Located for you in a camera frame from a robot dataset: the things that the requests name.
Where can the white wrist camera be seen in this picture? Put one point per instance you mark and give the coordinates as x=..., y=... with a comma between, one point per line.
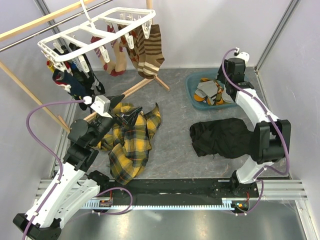
x=101, y=105
x=242, y=55

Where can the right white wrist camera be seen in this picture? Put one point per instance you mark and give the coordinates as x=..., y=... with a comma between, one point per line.
x=242, y=55

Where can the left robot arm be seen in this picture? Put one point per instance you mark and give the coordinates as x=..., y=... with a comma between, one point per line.
x=58, y=204

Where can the olive striped sock front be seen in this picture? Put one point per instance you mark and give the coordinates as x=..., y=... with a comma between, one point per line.
x=218, y=100

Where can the navy santa sock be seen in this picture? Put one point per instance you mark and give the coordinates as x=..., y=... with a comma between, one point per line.
x=70, y=84

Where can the yellow plaid shirt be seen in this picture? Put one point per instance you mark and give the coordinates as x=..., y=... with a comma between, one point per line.
x=129, y=147

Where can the brown beige striped sock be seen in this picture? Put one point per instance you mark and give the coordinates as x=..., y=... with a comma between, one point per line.
x=150, y=55

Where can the grey sock black stripes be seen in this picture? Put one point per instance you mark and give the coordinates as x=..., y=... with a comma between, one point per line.
x=212, y=91

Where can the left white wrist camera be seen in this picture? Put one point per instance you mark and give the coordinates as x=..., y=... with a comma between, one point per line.
x=101, y=105

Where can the metal hanging rod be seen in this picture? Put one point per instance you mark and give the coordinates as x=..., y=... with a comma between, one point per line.
x=42, y=31

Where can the argyle orange beige sock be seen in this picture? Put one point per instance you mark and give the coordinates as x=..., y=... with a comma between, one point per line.
x=132, y=53

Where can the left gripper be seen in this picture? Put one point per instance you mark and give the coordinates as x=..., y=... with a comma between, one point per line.
x=130, y=117

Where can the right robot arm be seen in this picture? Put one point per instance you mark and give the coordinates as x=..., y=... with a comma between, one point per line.
x=271, y=137

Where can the wooden drying rack frame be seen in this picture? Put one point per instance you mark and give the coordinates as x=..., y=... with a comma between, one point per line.
x=46, y=18

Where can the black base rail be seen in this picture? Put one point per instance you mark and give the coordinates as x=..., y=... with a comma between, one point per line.
x=163, y=194

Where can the olive striped sock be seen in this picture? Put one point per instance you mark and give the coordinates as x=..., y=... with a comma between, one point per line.
x=201, y=92
x=218, y=100

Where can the black garment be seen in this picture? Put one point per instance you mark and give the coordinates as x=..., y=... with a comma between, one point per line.
x=229, y=138

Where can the yellow sock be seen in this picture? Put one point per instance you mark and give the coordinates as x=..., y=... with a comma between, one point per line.
x=50, y=66

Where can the white plastic clip hanger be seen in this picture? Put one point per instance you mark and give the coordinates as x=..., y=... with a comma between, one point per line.
x=130, y=18

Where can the black patterned sock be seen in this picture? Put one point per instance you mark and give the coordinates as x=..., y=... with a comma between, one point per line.
x=87, y=79

